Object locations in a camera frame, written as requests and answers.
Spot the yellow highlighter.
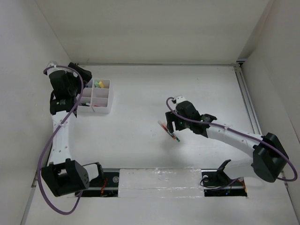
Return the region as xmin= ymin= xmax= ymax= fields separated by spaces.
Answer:
xmin=98 ymin=82 xmax=105 ymax=88

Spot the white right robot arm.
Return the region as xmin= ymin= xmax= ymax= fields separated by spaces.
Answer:
xmin=165 ymin=96 xmax=291 ymax=188

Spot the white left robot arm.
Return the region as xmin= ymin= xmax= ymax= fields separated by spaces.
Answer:
xmin=41 ymin=62 xmax=105 ymax=197

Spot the red white marker pen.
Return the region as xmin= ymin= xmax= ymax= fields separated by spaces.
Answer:
xmin=158 ymin=120 xmax=176 ymax=140

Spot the white compartment organizer box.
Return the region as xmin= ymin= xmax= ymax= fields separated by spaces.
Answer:
xmin=77 ymin=78 xmax=113 ymax=114

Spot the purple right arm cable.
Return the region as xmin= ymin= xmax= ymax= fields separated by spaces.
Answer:
xmin=165 ymin=96 xmax=297 ymax=190

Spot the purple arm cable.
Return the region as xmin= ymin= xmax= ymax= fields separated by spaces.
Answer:
xmin=165 ymin=96 xmax=297 ymax=190
xmin=37 ymin=65 xmax=85 ymax=215

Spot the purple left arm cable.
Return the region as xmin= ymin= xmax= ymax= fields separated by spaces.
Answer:
xmin=37 ymin=65 xmax=85 ymax=215

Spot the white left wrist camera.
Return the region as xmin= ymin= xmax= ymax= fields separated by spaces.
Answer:
xmin=43 ymin=60 xmax=59 ymax=76

